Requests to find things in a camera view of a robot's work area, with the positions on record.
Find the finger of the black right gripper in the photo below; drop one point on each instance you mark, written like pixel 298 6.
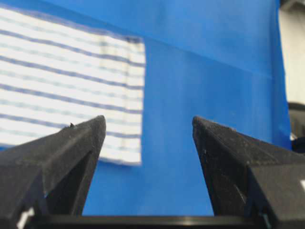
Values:
pixel 50 175
pixel 249 177

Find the blue table cloth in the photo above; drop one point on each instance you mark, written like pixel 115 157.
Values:
pixel 217 59

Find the white blue-striped towel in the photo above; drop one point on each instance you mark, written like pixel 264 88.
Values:
pixel 55 72

